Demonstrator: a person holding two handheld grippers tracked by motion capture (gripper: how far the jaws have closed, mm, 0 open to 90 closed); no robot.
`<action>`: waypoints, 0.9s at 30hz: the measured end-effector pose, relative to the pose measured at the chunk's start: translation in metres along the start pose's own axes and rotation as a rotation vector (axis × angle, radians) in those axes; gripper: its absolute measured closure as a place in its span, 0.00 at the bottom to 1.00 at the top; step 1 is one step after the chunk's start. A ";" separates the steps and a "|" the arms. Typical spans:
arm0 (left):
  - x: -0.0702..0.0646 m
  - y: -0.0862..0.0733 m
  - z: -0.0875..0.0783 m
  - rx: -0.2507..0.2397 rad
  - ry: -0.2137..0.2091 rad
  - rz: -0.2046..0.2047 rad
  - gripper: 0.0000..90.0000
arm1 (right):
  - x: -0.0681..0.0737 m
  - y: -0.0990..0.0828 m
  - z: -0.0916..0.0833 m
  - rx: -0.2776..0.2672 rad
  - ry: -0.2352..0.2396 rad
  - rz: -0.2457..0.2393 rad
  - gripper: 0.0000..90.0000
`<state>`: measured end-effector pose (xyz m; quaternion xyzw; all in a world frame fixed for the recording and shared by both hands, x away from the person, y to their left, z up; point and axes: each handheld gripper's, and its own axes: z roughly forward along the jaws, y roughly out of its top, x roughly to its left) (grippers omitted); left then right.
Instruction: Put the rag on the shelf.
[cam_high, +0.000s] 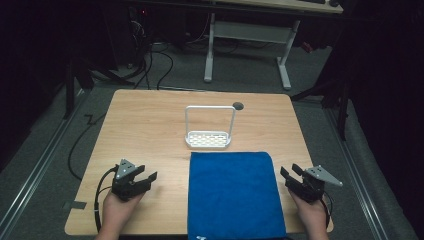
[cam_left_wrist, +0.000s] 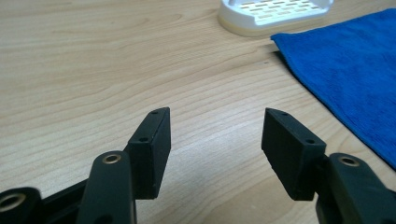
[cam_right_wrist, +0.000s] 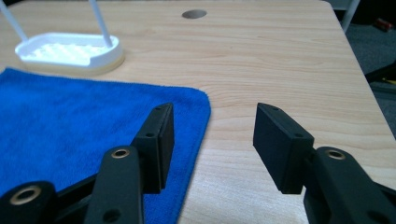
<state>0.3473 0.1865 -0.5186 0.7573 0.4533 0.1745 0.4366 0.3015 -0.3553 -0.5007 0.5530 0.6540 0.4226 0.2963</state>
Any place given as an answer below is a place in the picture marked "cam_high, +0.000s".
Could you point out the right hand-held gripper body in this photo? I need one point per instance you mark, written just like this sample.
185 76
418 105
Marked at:
311 190

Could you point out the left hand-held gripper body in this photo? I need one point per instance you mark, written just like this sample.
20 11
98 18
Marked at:
125 188

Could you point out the person's left hand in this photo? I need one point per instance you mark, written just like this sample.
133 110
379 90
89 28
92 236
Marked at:
116 210

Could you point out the person's right hand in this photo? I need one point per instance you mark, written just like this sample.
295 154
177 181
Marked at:
313 213

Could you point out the grey tape patch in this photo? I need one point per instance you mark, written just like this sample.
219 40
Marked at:
75 205

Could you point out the blue cloth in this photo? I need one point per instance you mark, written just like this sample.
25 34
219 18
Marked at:
233 196

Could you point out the black metal stand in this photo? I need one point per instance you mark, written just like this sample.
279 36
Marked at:
341 110
70 86

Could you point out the dark round table grommet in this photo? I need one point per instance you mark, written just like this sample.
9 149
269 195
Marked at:
238 106

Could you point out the small red object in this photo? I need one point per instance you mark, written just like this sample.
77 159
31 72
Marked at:
307 47

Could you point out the black keyboard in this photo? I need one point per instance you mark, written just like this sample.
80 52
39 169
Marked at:
311 1

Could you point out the black computer mouse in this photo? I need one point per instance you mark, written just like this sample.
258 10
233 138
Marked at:
333 3

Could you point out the aluminium floor rail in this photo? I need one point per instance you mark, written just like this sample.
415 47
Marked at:
360 180
36 173

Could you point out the desk with white frame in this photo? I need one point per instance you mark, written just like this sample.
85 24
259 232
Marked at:
253 32

